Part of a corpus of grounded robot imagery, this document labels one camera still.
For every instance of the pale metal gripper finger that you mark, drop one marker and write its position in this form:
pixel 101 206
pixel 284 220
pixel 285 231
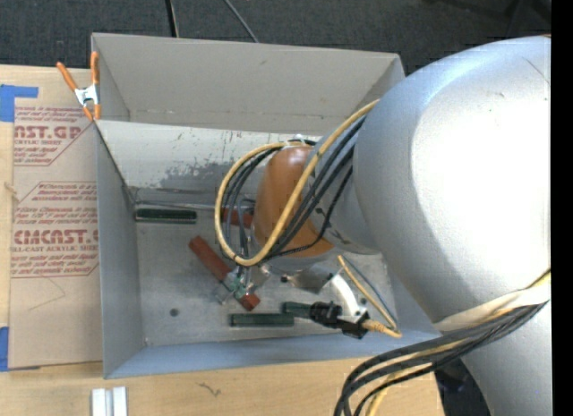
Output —
pixel 230 278
pixel 224 295

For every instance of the black cylinder on white bracket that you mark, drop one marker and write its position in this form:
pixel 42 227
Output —
pixel 329 313

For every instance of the red-brown flat block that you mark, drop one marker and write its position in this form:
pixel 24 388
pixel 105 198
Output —
pixel 236 218
pixel 207 255

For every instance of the brown cardboard board, red print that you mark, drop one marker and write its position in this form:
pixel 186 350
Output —
pixel 53 307

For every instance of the dark green flat block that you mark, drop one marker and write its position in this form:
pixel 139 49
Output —
pixel 262 320
pixel 295 308
pixel 165 216

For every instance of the grey metal bin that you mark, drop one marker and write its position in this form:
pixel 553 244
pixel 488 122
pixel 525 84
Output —
pixel 179 271

